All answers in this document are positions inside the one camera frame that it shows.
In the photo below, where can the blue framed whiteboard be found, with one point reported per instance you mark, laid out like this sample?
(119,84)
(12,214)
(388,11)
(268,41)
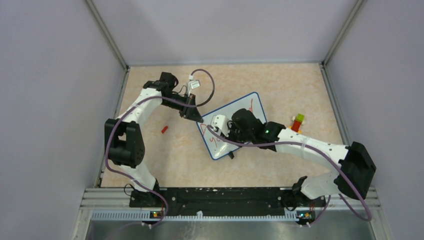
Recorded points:
(216,148)

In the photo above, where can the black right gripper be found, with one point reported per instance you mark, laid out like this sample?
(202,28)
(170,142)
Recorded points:
(230,134)

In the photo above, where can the black whiteboard foot clip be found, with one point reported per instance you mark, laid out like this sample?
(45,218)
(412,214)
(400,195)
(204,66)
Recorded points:
(231,155)

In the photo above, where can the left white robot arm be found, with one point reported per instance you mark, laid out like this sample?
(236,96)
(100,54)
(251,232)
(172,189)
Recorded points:
(124,144)

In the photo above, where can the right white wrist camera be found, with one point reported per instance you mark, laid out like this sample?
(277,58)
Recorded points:
(219,124)

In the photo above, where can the aluminium frame rail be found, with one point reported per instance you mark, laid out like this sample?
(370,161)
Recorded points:
(334,221)

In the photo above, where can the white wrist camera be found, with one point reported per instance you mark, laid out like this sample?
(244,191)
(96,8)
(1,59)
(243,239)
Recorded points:
(192,84)
(219,124)

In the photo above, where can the red marker cap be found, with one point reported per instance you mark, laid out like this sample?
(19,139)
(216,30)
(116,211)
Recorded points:
(164,129)

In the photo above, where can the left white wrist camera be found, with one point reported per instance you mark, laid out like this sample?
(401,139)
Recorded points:
(192,84)

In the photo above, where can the white slotted cable duct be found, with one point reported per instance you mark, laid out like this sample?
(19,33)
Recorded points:
(147,216)

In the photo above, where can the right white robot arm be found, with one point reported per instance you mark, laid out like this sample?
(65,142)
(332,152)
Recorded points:
(351,166)

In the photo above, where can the colourful toy block figure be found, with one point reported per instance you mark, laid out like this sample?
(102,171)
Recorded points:
(297,122)

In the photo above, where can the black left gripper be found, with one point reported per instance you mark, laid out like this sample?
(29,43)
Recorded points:
(191,113)

